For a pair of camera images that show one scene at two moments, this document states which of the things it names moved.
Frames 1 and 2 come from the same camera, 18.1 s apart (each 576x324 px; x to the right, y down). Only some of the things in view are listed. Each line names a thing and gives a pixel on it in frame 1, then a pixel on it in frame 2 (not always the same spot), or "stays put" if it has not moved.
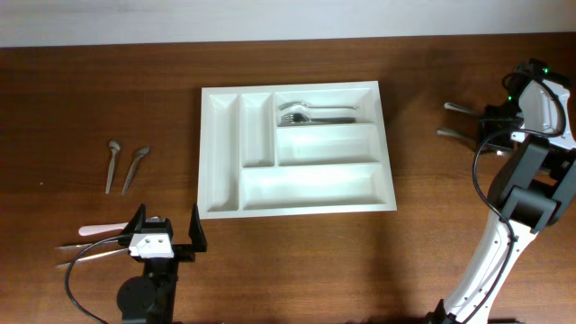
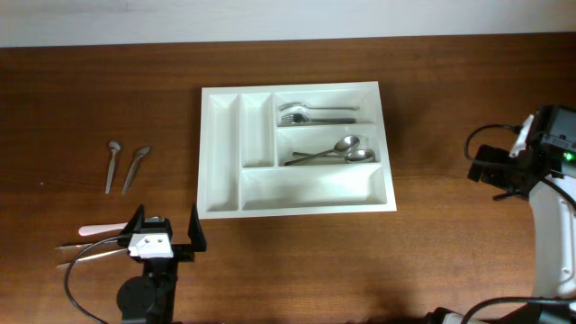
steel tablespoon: (452, 106) → (359, 156)
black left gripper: (185, 252) stays put
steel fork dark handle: (296, 118) stays put
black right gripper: (488, 140) → (490, 172)
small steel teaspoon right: (140, 154) stays put
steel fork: (292, 103) stays put
